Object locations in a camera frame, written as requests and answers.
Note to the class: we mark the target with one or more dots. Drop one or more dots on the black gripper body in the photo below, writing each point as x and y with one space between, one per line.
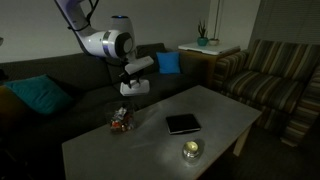
126 77

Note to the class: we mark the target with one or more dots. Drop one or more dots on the white rectangular lid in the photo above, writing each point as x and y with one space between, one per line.
134 90

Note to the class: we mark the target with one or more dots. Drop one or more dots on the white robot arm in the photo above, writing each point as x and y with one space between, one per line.
117 43

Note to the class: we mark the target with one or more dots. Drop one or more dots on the clear plastic container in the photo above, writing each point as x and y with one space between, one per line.
111 107

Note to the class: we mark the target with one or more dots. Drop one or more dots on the blue cushion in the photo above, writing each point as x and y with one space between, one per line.
168 62

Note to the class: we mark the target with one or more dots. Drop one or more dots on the black notebook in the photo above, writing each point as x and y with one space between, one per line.
182 124

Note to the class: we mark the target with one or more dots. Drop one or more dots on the wooden side table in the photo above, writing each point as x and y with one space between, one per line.
209 53

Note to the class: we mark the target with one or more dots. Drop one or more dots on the teal plant pot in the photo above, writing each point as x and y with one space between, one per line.
202 41

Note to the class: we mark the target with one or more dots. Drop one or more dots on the teal cushion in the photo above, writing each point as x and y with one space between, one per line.
40 93

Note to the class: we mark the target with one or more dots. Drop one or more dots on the dark grey sofa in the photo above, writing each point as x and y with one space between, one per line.
30 141

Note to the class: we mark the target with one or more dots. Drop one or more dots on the striped armchair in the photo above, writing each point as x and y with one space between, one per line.
280 79

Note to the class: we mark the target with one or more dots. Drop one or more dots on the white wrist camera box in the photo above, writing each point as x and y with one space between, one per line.
138 64

